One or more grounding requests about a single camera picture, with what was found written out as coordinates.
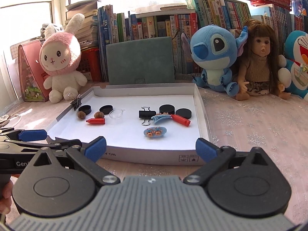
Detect red crayon piece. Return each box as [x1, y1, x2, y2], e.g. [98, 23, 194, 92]
[171, 114, 191, 127]
[86, 118, 105, 125]

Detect brown walnut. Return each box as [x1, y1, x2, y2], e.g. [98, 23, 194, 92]
[94, 111, 104, 118]
[77, 111, 87, 119]

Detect black round cap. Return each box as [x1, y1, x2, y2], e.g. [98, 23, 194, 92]
[78, 105, 92, 115]

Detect clear plastic half dome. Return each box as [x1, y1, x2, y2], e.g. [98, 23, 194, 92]
[109, 109, 125, 120]

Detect black round lid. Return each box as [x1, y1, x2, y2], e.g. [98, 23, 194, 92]
[99, 104, 113, 115]

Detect black round disc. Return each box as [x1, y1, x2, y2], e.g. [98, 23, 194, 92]
[175, 108, 192, 119]

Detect blue bear hair clip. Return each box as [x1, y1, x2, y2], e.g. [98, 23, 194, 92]
[144, 126, 167, 138]

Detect light blue hair clip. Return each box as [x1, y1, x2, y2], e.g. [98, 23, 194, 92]
[151, 114, 172, 124]

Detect black round puck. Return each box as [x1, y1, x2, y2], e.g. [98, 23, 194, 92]
[159, 104, 175, 114]

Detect black binder clip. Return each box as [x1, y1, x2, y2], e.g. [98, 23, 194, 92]
[138, 106, 157, 126]
[68, 93, 82, 110]

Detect left human hand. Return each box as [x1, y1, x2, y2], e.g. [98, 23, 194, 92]
[0, 180, 14, 215]

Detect black binder clip on box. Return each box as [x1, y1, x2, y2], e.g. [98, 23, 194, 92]
[68, 93, 82, 110]

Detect pink triangular house box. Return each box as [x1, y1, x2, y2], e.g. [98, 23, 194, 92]
[18, 39, 51, 102]

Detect white cardboard box tray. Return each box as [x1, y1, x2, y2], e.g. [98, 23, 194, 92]
[46, 83, 211, 166]

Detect red box behind bunny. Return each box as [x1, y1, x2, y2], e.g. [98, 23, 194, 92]
[77, 48, 103, 82]

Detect pink bunny plush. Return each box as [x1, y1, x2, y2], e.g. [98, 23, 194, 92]
[39, 14, 87, 103]

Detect brown haired doll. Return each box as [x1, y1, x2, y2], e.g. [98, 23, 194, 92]
[235, 19, 290, 101]

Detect blue Stitch plush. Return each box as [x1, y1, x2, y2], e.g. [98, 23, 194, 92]
[181, 24, 249, 96]

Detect stack of books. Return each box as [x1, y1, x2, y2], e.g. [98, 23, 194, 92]
[65, 0, 103, 50]

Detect Doraemon plush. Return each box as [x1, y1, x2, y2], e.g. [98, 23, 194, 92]
[278, 30, 307, 101]

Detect row of books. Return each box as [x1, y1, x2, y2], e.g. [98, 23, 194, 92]
[98, 0, 307, 80]

